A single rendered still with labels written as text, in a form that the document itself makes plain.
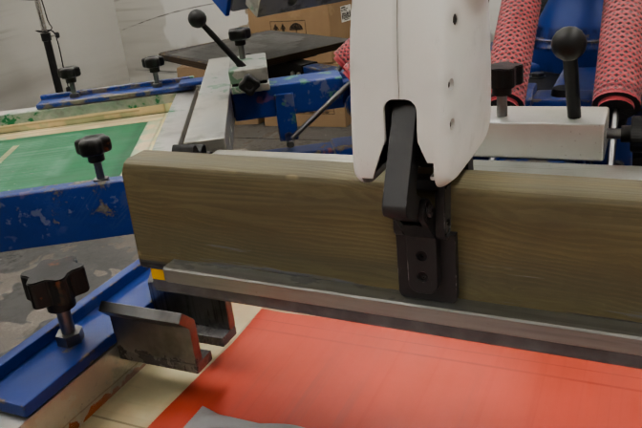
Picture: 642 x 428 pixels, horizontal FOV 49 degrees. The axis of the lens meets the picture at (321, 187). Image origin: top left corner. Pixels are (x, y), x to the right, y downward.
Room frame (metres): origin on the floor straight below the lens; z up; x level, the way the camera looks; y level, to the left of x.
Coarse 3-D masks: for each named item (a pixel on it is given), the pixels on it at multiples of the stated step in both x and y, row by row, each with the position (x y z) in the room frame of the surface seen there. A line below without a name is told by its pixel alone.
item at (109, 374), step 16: (112, 352) 0.45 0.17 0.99; (96, 368) 0.44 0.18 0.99; (112, 368) 0.45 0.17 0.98; (128, 368) 0.46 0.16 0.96; (80, 384) 0.42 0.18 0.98; (96, 384) 0.43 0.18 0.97; (112, 384) 0.44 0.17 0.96; (48, 400) 0.40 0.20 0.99; (64, 400) 0.41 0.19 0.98; (80, 400) 0.42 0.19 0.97; (96, 400) 0.43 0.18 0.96; (0, 416) 0.39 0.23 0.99; (16, 416) 0.38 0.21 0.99; (32, 416) 0.38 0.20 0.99; (48, 416) 0.39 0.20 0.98; (64, 416) 0.40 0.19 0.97; (80, 416) 0.41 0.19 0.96
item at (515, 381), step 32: (512, 352) 0.44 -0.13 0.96; (480, 384) 0.41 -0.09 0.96; (512, 384) 0.40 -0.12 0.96; (544, 384) 0.40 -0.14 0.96; (576, 384) 0.39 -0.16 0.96; (608, 384) 0.39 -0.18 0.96; (640, 384) 0.39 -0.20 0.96; (480, 416) 0.37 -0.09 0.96; (512, 416) 0.37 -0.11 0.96; (544, 416) 0.37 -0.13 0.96; (576, 416) 0.36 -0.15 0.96; (608, 416) 0.36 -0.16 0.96; (640, 416) 0.36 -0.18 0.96
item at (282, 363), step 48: (240, 336) 0.50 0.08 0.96; (288, 336) 0.50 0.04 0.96; (336, 336) 0.49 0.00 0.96; (384, 336) 0.48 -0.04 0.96; (432, 336) 0.47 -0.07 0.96; (192, 384) 0.45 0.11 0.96; (240, 384) 0.44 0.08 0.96; (288, 384) 0.43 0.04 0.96; (336, 384) 0.42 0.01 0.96; (384, 384) 0.42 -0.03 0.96; (432, 384) 0.41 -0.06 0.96
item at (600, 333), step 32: (224, 288) 0.38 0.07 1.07; (256, 288) 0.37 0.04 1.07; (288, 288) 0.36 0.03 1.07; (320, 288) 0.36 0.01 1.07; (352, 288) 0.35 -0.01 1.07; (416, 320) 0.33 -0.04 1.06; (448, 320) 0.32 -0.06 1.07; (480, 320) 0.31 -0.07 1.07; (512, 320) 0.30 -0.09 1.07; (544, 320) 0.30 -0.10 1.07; (576, 320) 0.30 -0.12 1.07; (608, 320) 0.29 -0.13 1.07; (640, 352) 0.28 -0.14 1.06
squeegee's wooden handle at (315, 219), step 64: (128, 192) 0.43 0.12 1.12; (192, 192) 0.40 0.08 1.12; (256, 192) 0.38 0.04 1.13; (320, 192) 0.36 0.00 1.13; (512, 192) 0.32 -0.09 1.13; (576, 192) 0.31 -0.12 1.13; (640, 192) 0.30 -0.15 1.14; (192, 256) 0.41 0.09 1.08; (256, 256) 0.38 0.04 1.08; (320, 256) 0.37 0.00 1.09; (384, 256) 0.35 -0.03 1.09; (512, 256) 0.32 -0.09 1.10; (576, 256) 0.30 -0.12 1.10; (640, 256) 0.29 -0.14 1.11; (640, 320) 0.29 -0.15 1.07
